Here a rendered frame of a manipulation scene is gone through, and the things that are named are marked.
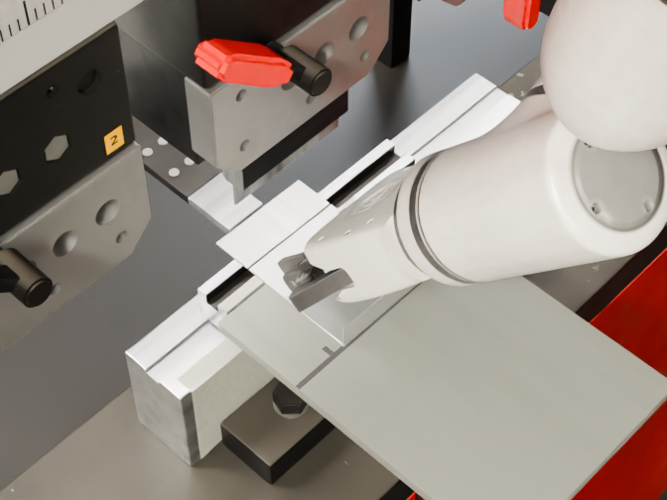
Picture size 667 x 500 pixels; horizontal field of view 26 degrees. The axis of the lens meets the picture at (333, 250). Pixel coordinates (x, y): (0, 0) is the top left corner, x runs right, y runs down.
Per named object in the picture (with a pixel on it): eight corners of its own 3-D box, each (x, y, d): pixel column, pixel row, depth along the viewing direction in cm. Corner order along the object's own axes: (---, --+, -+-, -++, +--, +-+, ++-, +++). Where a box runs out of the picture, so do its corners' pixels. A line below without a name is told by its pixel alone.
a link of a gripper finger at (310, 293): (395, 233, 91) (376, 226, 97) (295, 304, 91) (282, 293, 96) (405, 248, 92) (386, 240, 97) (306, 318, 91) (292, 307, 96)
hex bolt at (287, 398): (291, 425, 107) (291, 414, 106) (265, 403, 108) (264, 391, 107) (317, 402, 108) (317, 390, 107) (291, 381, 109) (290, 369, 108)
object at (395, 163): (228, 335, 104) (226, 312, 102) (200, 312, 105) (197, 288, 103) (413, 184, 113) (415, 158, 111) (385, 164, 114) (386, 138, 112)
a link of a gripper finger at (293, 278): (326, 244, 96) (282, 256, 102) (293, 272, 95) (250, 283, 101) (352, 283, 97) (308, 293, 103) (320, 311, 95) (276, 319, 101)
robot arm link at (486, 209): (474, 103, 87) (391, 215, 83) (613, 50, 75) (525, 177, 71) (565, 198, 89) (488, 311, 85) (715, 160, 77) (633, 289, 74)
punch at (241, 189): (245, 212, 97) (238, 114, 90) (224, 196, 98) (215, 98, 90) (347, 133, 101) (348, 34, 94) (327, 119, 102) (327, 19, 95)
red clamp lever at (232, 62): (235, 57, 72) (337, 70, 80) (180, 18, 74) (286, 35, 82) (220, 88, 73) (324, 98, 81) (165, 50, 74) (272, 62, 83)
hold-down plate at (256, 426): (271, 487, 107) (269, 467, 105) (220, 443, 110) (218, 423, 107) (526, 257, 121) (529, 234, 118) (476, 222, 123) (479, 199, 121)
